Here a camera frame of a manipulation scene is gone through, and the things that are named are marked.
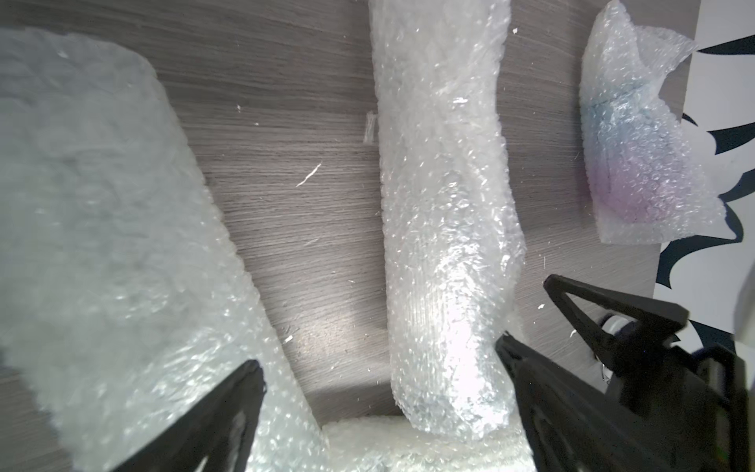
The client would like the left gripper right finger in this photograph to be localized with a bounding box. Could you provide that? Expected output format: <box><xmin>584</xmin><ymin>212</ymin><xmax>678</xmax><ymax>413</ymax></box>
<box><xmin>495</xmin><ymin>334</ymin><xmax>667</xmax><ymax>471</ymax></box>

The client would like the front bubble-wrapped cylinder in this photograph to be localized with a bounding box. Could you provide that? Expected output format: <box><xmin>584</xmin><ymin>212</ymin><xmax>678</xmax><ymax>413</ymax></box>
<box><xmin>322</xmin><ymin>416</ymin><xmax>536</xmax><ymax>471</ymax></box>

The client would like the bubble wrap around vase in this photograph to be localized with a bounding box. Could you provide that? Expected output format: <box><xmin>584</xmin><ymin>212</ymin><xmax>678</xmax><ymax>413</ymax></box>
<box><xmin>369</xmin><ymin>1</ymin><xmax>526</xmax><ymax>441</ymax></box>

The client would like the bubble-wrapped roll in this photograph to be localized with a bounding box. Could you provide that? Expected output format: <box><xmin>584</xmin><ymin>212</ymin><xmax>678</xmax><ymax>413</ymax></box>
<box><xmin>1</xmin><ymin>29</ymin><xmax>328</xmax><ymax>471</ymax></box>

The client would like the bubble-wrapped purple item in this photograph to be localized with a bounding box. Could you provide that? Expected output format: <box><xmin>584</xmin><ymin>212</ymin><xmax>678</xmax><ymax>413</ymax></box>
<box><xmin>579</xmin><ymin>1</ymin><xmax>726</xmax><ymax>245</ymax></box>

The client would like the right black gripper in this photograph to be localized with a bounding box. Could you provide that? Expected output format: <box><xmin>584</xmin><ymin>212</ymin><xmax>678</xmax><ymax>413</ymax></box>
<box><xmin>544</xmin><ymin>275</ymin><xmax>754</xmax><ymax>471</ymax></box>

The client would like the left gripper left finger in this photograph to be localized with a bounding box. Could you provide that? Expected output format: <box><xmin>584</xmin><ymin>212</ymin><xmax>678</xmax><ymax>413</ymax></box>
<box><xmin>116</xmin><ymin>360</ymin><xmax>267</xmax><ymax>471</ymax></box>

